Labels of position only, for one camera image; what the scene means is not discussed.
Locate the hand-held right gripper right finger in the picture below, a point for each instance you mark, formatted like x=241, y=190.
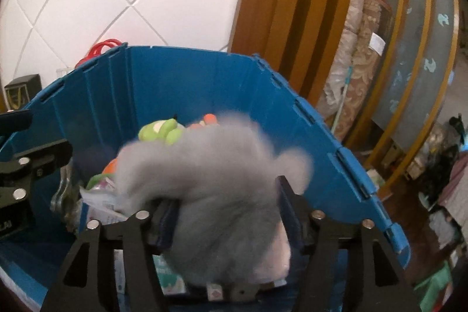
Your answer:
x=290, y=198

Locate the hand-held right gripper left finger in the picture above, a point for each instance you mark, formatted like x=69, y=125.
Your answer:
x=164, y=224

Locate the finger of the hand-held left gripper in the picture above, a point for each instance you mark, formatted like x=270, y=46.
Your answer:
x=44, y=156
x=14, y=121

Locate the grey furry plush toy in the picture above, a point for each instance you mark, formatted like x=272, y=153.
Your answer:
x=219, y=187

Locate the blue plastic crate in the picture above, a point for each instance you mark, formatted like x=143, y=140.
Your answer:
x=164, y=85

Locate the black gift box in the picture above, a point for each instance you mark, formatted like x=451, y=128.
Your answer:
x=22, y=91

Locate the silver metal tool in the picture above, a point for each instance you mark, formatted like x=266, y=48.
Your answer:
x=64, y=195

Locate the blue white medicine box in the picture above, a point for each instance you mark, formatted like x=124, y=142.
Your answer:
x=168, y=275

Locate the white plastic packet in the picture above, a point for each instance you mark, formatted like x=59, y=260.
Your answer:
x=102, y=206

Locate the light green plush toy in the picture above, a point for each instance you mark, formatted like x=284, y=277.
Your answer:
x=162, y=131

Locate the orange plush toy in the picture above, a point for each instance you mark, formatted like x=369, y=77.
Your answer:
x=208, y=120

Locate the red small suitcase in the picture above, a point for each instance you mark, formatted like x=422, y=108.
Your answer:
x=102, y=47

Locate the beige patterned rolled carpet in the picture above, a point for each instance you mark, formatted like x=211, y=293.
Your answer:
x=340, y=70

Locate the brown patterned rolled carpet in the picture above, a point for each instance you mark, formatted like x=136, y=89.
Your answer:
x=365, y=70

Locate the pile of clothes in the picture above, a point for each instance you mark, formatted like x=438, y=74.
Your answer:
x=446, y=195

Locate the wooden framed glass partition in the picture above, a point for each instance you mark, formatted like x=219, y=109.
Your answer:
x=416, y=41

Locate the brown wooden wall panel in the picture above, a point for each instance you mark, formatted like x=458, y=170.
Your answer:
x=292, y=5

